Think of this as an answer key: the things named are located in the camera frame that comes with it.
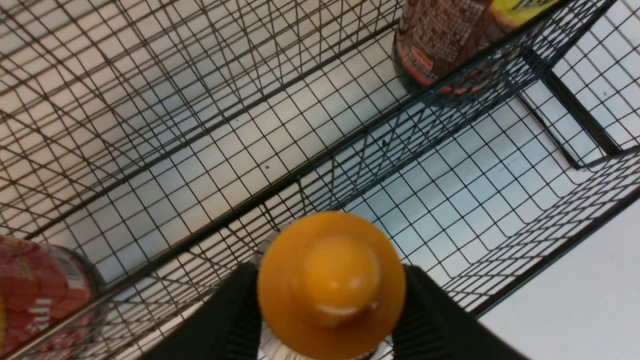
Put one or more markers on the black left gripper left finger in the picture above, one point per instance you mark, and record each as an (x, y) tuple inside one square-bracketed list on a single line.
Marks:
[(226, 327)]

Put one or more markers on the small yellow cap seasoning bottle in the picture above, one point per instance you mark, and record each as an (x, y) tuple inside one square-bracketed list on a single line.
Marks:
[(330, 286)]

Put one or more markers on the brown label soy sauce bottle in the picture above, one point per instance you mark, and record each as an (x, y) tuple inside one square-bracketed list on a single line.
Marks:
[(434, 37)]

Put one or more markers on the red label soy sauce bottle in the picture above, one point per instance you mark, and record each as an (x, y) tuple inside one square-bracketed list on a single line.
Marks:
[(41, 284)]

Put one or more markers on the black wire mesh shelf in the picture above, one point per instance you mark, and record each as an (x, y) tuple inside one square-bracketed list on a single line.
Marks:
[(164, 142)]

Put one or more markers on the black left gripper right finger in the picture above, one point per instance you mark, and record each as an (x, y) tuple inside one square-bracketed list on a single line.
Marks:
[(433, 327)]

